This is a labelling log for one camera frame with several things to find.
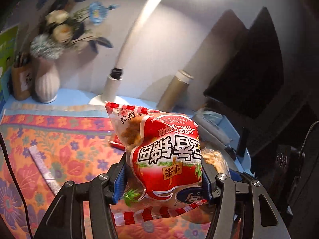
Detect black monitor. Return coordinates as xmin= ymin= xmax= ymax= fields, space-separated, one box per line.
xmin=204 ymin=7 xmax=284 ymax=119

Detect peanut crisp cake pack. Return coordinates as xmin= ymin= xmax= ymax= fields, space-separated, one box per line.
xmin=201 ymin=148 xmax=230 ymax=177

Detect green cover book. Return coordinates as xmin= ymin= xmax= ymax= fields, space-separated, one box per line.
xmin=1 ymin=24 xmax=18 ymax=98

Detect brown pen holder box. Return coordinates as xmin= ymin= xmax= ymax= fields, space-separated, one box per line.
xmin=11 ymin=52 xmax=33 ymax=101

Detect white sachet strip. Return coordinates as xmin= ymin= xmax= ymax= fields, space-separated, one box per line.
xmin=29 ymin=146 xmax=61 ymax=196

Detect white ribbed vase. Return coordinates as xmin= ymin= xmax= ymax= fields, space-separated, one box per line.
xmin=35 ymin=57 xmax=60 ymax=104

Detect red striped rice crust bag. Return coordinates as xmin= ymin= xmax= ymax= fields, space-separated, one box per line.
xmin=105 ymin=101 xmax=206 ymax=227

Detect gold thermos bottle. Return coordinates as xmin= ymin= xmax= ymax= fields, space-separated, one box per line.
xmin=157 ymin=70 xmax=194 ymax=112

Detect grey pouch case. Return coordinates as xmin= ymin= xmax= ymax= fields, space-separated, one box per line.
xmin=192 ymin=109 xmax=231 ymax=147

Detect red sausage stick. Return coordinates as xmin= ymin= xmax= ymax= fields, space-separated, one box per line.
xmin=109 ymin=133 xmax=125 ymax=151

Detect white desk lamp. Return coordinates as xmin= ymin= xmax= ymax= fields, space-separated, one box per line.
xmin=88 ymin=0 xmax=235 ymax=106

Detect floral woven table mat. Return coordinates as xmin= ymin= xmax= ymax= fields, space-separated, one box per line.
xmin=0 ymin=101 xmax=240 ymax=239

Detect black cable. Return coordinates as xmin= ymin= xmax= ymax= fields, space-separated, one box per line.
xmin=0 ymin=131 xmax=34 ymax=239

